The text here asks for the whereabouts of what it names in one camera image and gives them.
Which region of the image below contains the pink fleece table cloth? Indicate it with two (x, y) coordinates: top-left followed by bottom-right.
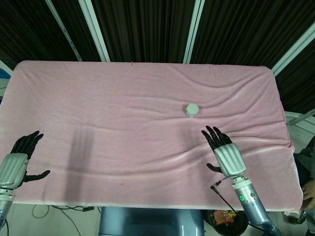
(0, 60), (303, 216)

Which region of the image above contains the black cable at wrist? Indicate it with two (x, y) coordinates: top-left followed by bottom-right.
(210, 175), (247, 212)

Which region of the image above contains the small white cylindrical object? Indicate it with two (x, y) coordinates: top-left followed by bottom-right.
(185, 103), (200, 118)

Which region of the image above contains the black pleated curtain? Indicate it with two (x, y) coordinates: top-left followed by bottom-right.
(0, 0), (315, 114)

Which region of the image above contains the black bin with colourful wrapper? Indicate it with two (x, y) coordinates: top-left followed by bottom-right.
(208, 209), (250, 236)

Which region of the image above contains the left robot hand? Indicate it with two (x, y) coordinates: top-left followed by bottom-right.
(0, 130), (51, 190)

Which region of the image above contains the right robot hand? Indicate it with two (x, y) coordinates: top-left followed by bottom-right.
(201, 125), (248, 177)

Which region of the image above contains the blue grey robot torso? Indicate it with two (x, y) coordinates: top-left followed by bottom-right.
(98, 206), (205, 236)

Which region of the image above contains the person's hand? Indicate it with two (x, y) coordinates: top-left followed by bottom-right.
(302, 179), (315, 203)

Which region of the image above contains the white aluminium frame post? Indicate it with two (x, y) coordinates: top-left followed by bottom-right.
(45, 0), (82, 61)
(79, 0), (110, 62)
(182, 0), (205, 64)
(272, 24), (315, 77)

